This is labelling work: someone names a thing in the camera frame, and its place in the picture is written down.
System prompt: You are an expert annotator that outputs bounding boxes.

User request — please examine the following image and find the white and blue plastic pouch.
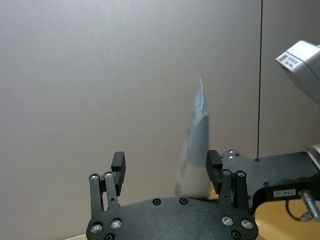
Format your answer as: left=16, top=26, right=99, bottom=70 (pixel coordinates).
left=174, top=78, right=211, bottom=201

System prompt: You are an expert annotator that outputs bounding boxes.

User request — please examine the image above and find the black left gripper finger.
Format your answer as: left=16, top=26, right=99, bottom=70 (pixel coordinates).
left=88, top=151, right=127, bottom=221

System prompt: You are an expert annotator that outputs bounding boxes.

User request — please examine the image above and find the dark cable with silver plug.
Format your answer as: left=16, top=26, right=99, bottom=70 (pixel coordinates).
left=284, top=189, right=320, bottom=223

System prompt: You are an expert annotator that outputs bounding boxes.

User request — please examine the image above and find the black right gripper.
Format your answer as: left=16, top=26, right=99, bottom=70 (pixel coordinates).
left=205, top=149, right=320, bottom=216

